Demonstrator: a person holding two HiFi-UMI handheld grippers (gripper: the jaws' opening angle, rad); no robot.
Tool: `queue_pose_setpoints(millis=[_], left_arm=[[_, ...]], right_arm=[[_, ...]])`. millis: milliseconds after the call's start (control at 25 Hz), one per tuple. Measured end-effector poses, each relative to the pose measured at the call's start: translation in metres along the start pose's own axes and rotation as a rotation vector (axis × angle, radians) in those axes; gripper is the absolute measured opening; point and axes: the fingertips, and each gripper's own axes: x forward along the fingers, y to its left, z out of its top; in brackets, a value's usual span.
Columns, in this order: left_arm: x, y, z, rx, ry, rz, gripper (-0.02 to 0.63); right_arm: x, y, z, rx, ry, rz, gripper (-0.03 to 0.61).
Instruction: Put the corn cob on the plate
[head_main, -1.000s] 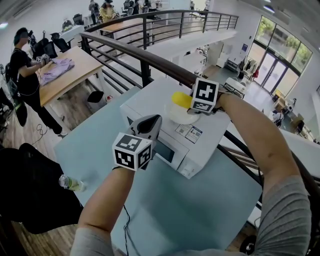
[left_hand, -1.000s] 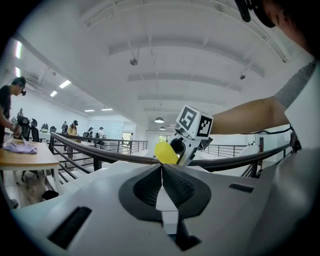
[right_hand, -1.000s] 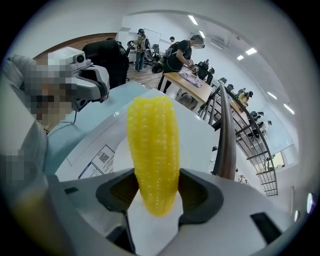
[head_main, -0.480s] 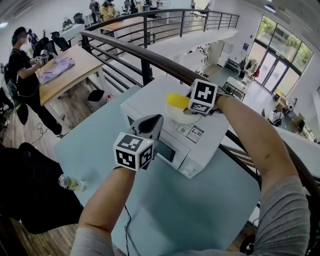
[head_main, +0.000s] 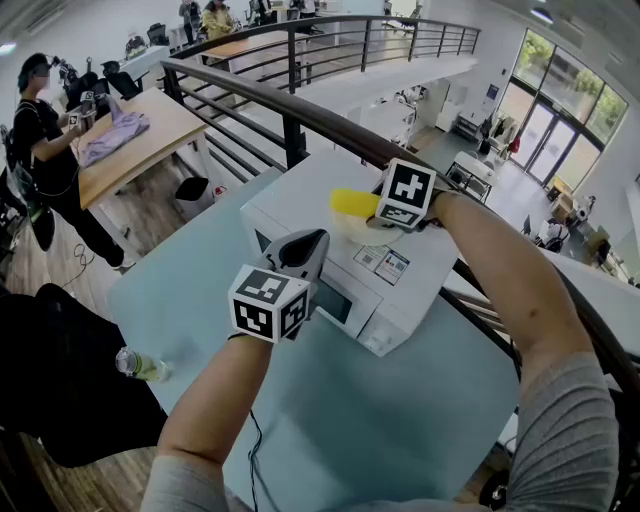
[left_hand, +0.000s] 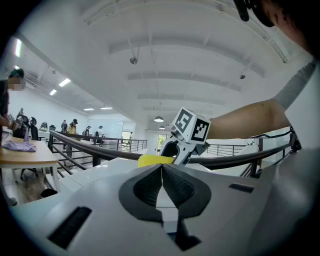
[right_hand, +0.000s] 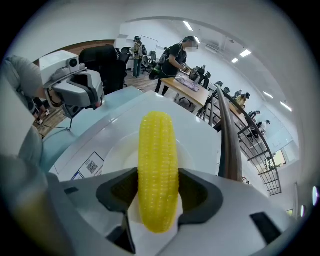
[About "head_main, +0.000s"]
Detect clear drink bottle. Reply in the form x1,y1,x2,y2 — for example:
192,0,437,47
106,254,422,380
114,346,174,384

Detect black cable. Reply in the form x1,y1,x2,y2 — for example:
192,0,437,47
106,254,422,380
247,409,281,512

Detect light blue table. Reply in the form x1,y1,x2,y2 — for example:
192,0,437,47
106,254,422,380
139,352,621,512

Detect large glass window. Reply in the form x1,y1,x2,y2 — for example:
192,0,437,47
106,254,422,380
509,27,629,186

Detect curved black balcony railing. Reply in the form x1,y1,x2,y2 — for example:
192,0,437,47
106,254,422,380
169,14,482,96

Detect person's right forearm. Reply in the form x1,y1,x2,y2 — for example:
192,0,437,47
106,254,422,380
427,189,599,396

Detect light wooden table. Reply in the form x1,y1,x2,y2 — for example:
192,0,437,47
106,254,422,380
74,87,216,261

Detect black office chair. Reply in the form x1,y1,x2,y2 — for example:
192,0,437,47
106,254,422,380
0,282,169,469

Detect white microwave oven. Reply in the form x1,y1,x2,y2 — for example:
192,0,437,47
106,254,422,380
239,148,460,358

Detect person's left forearm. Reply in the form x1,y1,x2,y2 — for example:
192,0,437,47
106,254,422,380
157,334,274,471

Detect purple cloth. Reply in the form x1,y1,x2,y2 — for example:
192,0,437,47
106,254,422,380
79,94,151,169

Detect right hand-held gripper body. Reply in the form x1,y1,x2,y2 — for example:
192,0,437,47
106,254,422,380
367,158,437,232

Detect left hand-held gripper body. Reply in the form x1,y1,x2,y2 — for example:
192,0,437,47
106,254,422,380
228,264,324,345

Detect brown wooden table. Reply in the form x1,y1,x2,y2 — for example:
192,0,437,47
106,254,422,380
197,29,314,69

